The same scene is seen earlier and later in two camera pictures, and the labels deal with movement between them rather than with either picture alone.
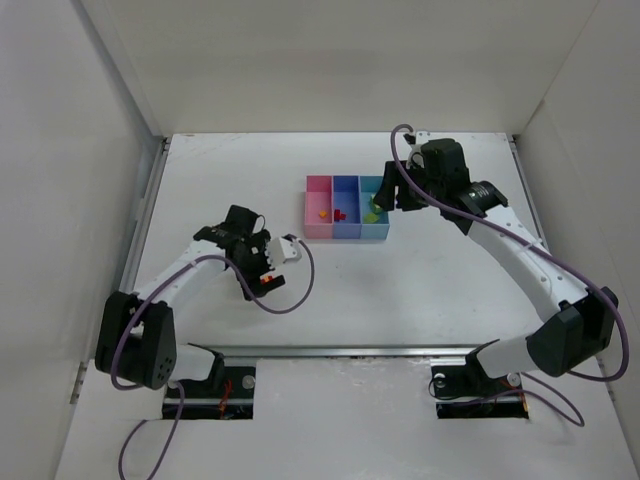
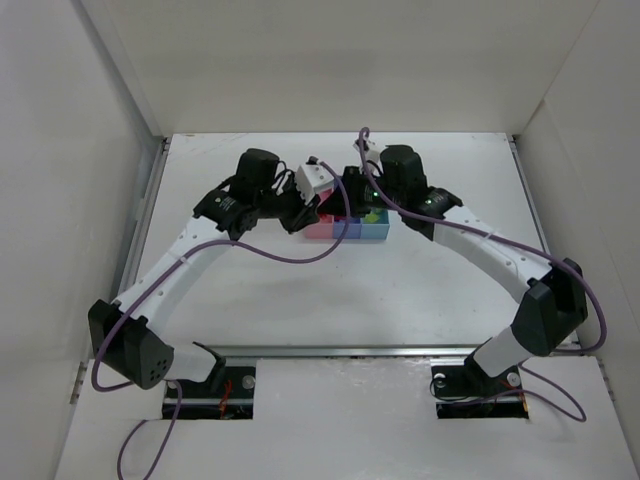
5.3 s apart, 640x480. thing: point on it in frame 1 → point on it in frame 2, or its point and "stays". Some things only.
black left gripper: x=255 y=270 → x=298 y=216
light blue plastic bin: x=377 y=230 stays
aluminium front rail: x=349 y=351 stays
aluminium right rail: x=527 y=188 stays
